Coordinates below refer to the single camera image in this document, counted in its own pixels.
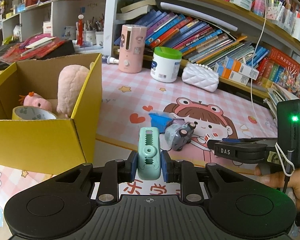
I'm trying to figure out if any mint green stapler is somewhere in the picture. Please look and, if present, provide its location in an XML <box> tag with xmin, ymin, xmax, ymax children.
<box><xmin>138</xmin><ymin>127</ymin><xmax>161</xmax><ymax>180</ymax></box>

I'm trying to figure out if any grey toy truck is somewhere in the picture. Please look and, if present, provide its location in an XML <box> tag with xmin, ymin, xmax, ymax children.
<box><xmin>164</xmin><ymin>122</ymin><xmax>196</xmax><ymax>151</ymax></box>

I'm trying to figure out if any blue plastic piece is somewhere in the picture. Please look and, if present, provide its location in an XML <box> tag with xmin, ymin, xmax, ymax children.
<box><xmin>149</xmin><ymin>112</ymin><xmax>174</xmax><ymax>133</ymax></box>

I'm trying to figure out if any large pink plush toy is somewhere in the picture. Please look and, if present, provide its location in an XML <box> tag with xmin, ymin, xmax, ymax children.
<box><xmin>56</xmin><ymin>64</ymin><xmax>89</xmax><ymax>117</ymax></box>

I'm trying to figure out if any yellow tape roll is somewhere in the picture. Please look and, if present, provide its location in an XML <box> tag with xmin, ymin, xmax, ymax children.
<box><xmin>12</xmin><ymin>106</ymin><xmax>57</xmax><ymax>120</ymax></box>

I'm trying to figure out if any small pink chick plush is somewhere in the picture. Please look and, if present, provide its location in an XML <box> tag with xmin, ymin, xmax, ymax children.
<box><xmin>18</xmin><ymin>92</ymin><xmax>52</xmax><ymax>112</ymax></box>

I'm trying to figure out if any person's right hand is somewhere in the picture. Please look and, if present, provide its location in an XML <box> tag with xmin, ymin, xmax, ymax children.
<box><xmin>254</xmin><ymin>163</ymin><xmax>300</xmax><ymax>212</ymax></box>

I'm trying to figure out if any pink cartoon table mat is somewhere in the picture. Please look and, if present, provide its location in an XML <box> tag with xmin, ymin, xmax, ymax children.
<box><xmin>0</xmin><ymin>65</ymin><xmax>276</xmax><ymax>206</ymax></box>

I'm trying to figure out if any stack of papers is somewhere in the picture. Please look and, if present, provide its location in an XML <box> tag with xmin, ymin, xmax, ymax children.
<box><xmin>263</xmin><ymin>83</ymin><xmax>299</xmax><ymax>120</ymax></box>

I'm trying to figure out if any orange white box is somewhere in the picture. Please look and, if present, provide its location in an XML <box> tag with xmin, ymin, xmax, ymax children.
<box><xmin>224</xmin><ymin>56</ymin><xmax>259</xmax><ymax>80</ymax></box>

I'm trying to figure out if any yellow cardboard box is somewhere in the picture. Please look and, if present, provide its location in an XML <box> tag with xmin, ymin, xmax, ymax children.
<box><xmin>0</xmin><ymin>54</ymin><xmax>102</xmax><ymax>174</ymax></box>

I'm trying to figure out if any white quilted purse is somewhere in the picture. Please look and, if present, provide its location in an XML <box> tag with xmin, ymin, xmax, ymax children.
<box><xmin>181</xmin><ymin>62</ymin><xmax>219</xmax><ymax>92</ymax></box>

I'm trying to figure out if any white jar green lid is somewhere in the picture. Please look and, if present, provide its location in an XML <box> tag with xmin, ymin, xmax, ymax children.
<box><xmin>151</xmin><ymin>47</ymin><xmax>182</xmax><ymax>83</ymax></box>

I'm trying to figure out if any pink cylindrical humidifier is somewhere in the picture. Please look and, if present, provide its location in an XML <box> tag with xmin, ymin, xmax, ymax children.
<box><xmin>118</xmin><ymin>24</ymin><xmax>147</xmax><ymax>74</ymax></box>

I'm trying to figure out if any white pen cup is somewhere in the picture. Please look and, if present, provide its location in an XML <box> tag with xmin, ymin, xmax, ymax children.
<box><xmin>83</xmin><ymin>30</ymin><xmax>96</xmax><ymax>45</ymax></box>

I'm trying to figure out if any red figure pen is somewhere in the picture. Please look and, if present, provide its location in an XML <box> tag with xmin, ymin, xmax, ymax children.
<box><xmin>76</xmin><ymin>14</ymin><xmax>84</xmax><ymax>46</ymax></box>

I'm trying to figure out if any red envelopes pile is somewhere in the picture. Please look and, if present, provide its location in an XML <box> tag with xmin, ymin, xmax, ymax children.
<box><xmin>0</xmin><ymin>36</ymin><xmax>67</xmax><ymax>64</ymax></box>

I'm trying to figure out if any white cube shelf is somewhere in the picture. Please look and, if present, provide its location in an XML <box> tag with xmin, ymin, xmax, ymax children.
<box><xmin>0</xmin><ymin>0</ymin><xmax>106</xmax><ymax>53</ymax></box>

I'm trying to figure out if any wooden bookshelf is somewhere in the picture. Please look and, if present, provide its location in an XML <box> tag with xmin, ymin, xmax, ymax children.
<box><xmin>103</xmin><ymin>0</ymin><xmax>300</xmax><ymax>100</ymax></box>

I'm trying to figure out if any black camera with screen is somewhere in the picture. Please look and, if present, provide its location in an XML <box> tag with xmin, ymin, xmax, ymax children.
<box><xmin>276</xmin><ymin>99</ymin><xmax>300</xmax><ymax>168</ymax></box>

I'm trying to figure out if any white charging cable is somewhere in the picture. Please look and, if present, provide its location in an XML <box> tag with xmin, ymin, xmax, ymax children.
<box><xmin>250</xmin><ymin>0</ymin><xmax>278</xmax><ymax>133</ymax></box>

